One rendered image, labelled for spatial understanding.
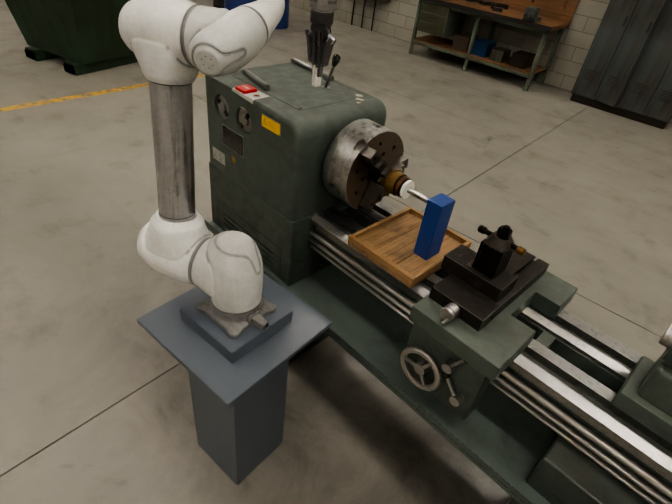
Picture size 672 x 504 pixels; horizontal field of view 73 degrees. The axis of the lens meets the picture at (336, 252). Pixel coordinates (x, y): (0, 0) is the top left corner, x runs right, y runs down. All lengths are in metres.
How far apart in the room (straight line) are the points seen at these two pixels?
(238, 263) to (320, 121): 0.64
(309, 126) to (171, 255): 0.64
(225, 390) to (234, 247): 0.40
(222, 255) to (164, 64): 0.49
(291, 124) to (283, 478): 1.37
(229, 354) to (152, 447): 0.87
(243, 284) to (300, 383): 1.07
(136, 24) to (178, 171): 0.35
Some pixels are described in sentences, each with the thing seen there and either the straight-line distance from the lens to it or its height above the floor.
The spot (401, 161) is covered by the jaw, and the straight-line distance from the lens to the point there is 1.74.
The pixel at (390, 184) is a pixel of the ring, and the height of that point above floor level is 1.09.
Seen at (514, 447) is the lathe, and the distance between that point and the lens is 1.67.
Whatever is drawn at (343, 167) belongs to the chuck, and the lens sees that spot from 1.60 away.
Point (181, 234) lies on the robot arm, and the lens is 1.34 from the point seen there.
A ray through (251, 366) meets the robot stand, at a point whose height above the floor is 0.75.
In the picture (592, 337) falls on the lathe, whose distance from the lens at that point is 1.65.
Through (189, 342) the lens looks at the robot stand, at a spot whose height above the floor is 0.75.
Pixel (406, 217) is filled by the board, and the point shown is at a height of 0.88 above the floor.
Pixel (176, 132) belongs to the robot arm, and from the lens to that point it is 1.24.
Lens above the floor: 1.84
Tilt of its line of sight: 37 degrees down
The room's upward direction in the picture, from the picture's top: 8 degrees clockwise
